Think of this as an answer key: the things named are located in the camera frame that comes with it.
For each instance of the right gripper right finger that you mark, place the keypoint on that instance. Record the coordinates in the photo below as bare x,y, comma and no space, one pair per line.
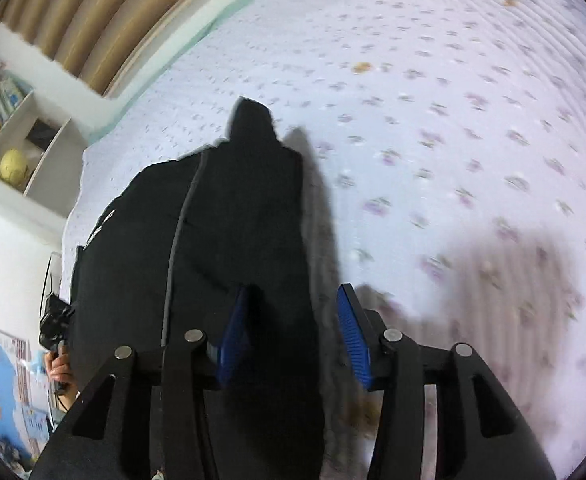
384,359

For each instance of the yellow ball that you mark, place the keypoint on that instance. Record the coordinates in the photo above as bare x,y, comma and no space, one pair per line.
13,167

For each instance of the green bed sheet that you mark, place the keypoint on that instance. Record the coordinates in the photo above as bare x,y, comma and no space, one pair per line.
185,24

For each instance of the black hooded jacket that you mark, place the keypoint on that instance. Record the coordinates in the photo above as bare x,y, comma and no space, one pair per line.
173,252

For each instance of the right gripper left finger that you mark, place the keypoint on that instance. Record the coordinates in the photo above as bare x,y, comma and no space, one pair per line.
189,369

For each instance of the world map poster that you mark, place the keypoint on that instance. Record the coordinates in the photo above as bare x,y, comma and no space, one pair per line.
25,423

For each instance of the left hand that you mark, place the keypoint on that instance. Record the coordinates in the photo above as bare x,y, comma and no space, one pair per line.
60,373

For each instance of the wooden slatted headboard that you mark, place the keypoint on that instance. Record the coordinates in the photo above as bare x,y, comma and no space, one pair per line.
90,39

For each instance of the white floral bedspread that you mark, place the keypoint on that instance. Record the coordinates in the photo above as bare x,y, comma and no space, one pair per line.
445,143

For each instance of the white bookshelf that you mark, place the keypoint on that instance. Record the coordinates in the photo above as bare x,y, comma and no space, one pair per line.
53,146

